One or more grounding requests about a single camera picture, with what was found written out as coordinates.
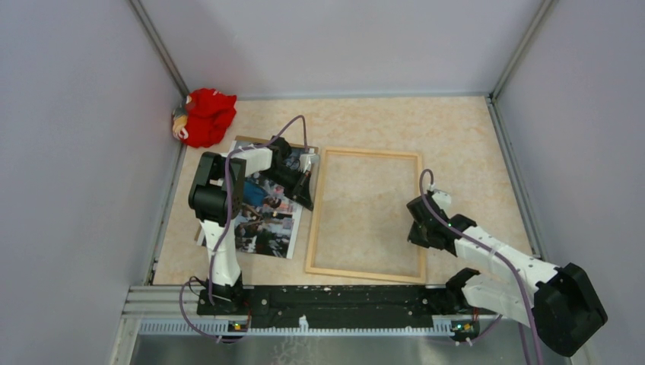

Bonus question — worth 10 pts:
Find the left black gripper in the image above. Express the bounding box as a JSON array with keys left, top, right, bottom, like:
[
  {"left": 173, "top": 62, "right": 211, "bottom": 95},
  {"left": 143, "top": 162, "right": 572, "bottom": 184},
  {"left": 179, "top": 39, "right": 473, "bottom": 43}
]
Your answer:
[{"left": 259, "top": 165, "right": 313, "bottom": 211}]

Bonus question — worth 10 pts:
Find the printed photo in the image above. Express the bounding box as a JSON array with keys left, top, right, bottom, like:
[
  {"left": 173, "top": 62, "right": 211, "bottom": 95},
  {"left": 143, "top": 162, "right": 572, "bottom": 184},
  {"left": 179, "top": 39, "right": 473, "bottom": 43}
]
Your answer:
[{"left": 189, "top": 138, "right": 319, "bottom": 259}]

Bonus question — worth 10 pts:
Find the wooden picture frame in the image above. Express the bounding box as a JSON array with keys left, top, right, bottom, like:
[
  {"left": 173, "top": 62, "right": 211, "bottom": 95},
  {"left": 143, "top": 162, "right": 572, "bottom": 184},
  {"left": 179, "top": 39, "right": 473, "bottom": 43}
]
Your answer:
[{"left": 304, "top": 146, "right": 427, "bottom": 285}]

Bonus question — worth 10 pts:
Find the transparent plastic sheet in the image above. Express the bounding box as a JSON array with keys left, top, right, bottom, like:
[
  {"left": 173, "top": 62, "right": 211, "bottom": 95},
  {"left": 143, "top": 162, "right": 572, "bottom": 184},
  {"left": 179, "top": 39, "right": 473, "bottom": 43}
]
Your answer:
[{"left": 314, "top": 153, "right": 421, "bottom": 277}]

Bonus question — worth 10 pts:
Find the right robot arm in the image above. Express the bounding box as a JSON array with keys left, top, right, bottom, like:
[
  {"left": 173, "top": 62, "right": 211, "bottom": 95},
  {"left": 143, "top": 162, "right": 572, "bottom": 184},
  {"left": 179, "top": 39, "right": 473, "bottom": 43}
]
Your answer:
[{"left": 406, "top": 190, "right": 608, "bottom": 357}]

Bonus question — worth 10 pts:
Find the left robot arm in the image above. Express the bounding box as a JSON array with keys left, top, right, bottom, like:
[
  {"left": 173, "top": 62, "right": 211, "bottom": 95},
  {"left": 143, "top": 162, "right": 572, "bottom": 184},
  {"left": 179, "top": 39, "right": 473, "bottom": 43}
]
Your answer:
[{"left": 188, "top": 137, "right": 319, "bottom": 314}]

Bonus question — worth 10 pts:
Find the red crumpled cloth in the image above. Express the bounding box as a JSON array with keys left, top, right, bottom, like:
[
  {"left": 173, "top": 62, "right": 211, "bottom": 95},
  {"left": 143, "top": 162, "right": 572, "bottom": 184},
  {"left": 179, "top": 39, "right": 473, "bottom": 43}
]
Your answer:
[{"left": 172, "top": 88, "right": 237, "bottom": 148}]

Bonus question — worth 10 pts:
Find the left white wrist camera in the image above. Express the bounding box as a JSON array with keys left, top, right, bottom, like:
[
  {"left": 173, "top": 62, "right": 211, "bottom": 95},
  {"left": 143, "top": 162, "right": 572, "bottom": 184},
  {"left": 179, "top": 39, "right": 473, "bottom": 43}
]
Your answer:
[{"left": 299, "top": 153, "right": 320, "bottom": 173}]

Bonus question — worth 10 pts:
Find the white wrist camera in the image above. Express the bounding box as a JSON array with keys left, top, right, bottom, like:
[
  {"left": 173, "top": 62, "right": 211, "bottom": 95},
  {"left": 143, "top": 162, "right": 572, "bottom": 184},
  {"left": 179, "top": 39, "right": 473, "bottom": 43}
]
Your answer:
[
  {"left": 299, "top": 153, "right": 320, "bottom": 173},
  {"left": 432, "top": 189, "right": 452, "bottom": 211}
]

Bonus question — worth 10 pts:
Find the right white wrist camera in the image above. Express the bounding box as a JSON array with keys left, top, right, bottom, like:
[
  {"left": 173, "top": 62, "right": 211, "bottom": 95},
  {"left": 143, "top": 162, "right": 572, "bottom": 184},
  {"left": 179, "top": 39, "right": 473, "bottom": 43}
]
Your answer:
[{"left": 432, "top": 189, "right": 452, "bottom": 211}]

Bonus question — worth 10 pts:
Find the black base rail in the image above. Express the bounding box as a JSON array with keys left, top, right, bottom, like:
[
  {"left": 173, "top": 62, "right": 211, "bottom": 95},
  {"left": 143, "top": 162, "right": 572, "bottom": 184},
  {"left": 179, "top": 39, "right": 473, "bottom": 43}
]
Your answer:
[{"left": 196, "top": 285, "right": 474, "bottom": 329}]

